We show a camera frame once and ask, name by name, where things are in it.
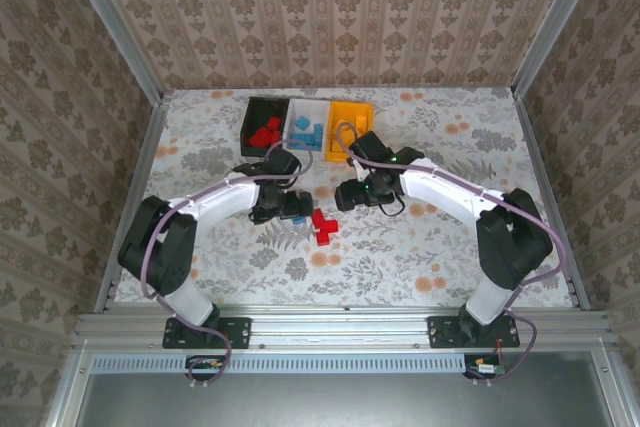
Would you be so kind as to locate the red lego brick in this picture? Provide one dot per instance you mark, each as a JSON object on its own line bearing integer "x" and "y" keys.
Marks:
{"x": 318, "y": 218}
{"x": 331, "y": 226}
{"x": 274, "y": 123}
{"x": 257, "y": 138}
{"x": 267, "y": 133}
{"x": 276, "y": 137}
{"x": 323, "y": 238}

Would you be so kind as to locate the orange lego brick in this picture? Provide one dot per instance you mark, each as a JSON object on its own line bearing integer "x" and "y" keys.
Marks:
{"x": 360, "y": 122}
{"x": 334, "y": 147}

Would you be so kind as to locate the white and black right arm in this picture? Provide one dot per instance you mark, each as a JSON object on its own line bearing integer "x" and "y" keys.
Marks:
{"x": 450, "y": 192}

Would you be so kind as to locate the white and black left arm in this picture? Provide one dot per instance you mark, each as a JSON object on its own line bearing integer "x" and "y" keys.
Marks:
{"x": 220, "y": 202}

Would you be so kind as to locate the orange plastic bin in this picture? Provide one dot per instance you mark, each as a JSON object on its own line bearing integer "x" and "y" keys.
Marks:
{"x": 347, "y": 109}

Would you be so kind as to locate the floral patterned table cover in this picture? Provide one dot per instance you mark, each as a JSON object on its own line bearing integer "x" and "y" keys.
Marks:
{"x": 400, "y": 272}

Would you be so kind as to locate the white plastic bin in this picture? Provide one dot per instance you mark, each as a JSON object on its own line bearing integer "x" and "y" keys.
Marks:
{"x": 307, "y": 109}

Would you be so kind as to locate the black plastic bin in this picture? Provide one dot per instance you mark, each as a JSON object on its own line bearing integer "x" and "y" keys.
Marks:
{"x": 257, "y": 112}

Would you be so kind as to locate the small circuit board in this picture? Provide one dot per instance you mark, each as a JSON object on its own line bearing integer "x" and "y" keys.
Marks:
{"x": 202, "y": 366}
{"x": 484, "y": 369}

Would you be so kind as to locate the grey metal sheet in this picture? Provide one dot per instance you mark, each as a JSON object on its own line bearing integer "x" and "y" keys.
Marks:
{"x": 350, "y": 402}

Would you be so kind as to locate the aluminium mounting rail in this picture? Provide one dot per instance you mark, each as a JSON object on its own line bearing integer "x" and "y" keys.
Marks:
{"x": 340, "y": 327}

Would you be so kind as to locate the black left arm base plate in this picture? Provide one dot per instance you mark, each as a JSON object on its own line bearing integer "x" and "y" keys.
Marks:
{"x": 235, "y": 332}

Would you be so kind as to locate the aluminium side rail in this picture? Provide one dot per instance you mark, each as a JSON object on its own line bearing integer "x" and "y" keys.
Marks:
{"x": 132, "y": 197}
{"x": 550, "y": 197}

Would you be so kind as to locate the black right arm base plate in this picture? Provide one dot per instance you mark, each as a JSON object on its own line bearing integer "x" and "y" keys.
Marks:
{"x": 445, "y": 332}

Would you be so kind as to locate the aluminium frame post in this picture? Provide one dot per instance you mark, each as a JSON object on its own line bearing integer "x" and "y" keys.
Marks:
{"x": 553, "y": 22}
{"x": 119, "y": 27}

